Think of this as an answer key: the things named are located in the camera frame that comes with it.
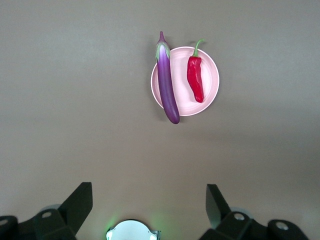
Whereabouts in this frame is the brown table mat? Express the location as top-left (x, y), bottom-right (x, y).
top-left (0, 0), bottom-right (320, 240)

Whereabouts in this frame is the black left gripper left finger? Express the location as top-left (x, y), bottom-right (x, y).
top-left (18, 182), bottom-right (94, 240)

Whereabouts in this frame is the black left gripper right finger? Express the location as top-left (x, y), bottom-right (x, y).
top-left (199, 184), bottom-right (271, 240)

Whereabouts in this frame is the purple eggplant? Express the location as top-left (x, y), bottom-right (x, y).
top-left (155, 31), bottom-right (181, 125)

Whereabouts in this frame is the pink round plate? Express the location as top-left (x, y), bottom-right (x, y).
top-left (150, 46), bottom-right (220, 117)

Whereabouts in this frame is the red chili pepper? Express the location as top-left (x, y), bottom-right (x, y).
top-left (186, 39), bottom-right (207, 104)

